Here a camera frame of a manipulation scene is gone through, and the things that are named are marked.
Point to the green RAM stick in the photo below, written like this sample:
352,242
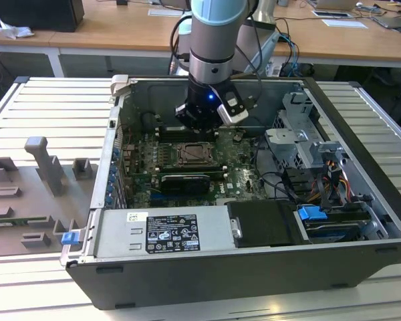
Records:
6,221

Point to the hard disk in blue carrier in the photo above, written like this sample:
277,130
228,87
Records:
310,213

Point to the pale blue teach pendant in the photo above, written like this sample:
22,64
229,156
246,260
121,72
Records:
265,50

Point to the green motherboard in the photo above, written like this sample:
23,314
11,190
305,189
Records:
244,177

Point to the black graphics card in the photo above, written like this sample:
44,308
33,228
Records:
183,184

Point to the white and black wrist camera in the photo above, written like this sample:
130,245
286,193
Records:
234,107

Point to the blue plastic latch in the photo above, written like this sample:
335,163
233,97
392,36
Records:
69,238

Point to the black computer box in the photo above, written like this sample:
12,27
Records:
36,13

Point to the closed grey laptop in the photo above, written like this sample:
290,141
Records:
392,20

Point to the grey parts rack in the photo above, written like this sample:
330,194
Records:
30,200

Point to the crumpled white paper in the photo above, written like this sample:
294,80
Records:
15,31

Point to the long wooden desk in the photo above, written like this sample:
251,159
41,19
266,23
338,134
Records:
127,30

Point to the silver-topped CPU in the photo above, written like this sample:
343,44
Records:
195,154

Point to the small wooden desk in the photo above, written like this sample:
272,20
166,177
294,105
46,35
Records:
16,41

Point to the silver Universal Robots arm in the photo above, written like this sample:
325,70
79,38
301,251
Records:
212,36

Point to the silver disk bay cage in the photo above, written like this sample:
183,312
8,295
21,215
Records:
287,154

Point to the grey plastic case latch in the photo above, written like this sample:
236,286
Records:
119,85

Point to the black and silver PC case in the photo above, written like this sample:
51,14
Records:
220,281

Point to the black plastic shroud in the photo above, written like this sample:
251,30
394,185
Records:
264,224

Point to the silver power supply unit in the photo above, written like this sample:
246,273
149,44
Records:
120,234

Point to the blue expansion slot clip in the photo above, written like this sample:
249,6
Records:
115,154
111,200
113,174
110,191

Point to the CPU socket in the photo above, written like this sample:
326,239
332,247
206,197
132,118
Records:
179,163

